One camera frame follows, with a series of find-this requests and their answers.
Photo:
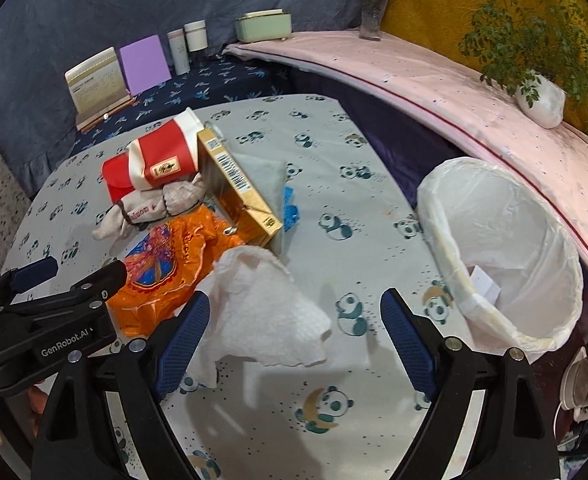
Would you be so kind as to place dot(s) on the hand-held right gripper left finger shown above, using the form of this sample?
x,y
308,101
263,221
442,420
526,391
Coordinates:
x,y
189,340

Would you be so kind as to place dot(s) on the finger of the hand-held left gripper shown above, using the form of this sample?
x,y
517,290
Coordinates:
x,y
36,269
104,277

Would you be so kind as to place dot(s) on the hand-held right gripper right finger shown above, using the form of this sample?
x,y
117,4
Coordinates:
x,y
408,342

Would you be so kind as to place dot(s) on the white paper towel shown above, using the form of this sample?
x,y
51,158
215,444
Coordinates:
x,y
259,300

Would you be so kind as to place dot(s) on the orange plastic wrapper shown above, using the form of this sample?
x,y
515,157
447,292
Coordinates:
x,y
193,245

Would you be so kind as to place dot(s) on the red paper box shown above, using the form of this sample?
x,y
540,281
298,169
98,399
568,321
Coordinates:
x,y
116,175

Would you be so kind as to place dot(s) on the beige cloth pouch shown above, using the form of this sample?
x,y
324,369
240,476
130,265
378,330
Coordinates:
x,y
173,197

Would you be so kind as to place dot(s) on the gold cardboard carton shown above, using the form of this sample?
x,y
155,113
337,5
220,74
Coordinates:
x,y
233,200

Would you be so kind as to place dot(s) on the red and white paper cup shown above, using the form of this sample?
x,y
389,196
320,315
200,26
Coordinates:
x,y
168,145

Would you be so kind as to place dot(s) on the white lined trash bin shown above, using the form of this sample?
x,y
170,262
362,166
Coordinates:
x,y
514,220

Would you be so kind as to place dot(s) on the blue measuring tape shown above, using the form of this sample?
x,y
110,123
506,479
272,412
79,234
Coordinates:
x,y
290,210

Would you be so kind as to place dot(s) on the person's left hand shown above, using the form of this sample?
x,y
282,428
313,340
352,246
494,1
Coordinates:
x,y
37,407

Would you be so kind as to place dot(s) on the white paper slip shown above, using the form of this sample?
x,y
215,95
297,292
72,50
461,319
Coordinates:
x,y
484,285

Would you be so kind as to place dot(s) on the desk calendar with wooden stand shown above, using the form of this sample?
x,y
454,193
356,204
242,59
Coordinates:
x,y
96,85

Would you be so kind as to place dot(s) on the panda printed tablecloth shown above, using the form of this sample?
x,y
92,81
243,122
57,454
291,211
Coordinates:
x,y
324,160

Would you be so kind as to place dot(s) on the purple card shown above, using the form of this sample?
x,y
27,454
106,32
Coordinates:
x,y
143,65

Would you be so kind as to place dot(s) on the navy patterned cloth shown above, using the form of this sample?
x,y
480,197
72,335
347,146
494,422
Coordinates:
x,y
213,85

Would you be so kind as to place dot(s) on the dark purple cloth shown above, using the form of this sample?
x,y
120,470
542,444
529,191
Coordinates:
x,y
374,120

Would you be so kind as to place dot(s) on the white tube bottle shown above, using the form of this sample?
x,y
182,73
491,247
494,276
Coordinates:
x,y
177,52

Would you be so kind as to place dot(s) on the white jar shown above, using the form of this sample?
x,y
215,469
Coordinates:
x,y
196,35

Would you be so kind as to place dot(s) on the grey-blue blanket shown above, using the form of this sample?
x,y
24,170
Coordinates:
x,y
73,10

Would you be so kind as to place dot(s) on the pink cloth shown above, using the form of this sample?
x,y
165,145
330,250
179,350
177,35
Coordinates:
x,y
424,75

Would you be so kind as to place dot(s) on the green plant in white pot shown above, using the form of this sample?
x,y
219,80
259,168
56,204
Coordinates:
x,y
544,102

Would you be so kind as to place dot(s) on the green tissue box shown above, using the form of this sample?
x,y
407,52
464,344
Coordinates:
x,y
264,27

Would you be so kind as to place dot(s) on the glass vase with pink flowers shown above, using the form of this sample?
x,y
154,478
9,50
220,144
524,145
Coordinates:
x,y
372,20

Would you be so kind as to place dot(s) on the yellow cloth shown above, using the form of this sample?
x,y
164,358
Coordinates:
x,y
424,0

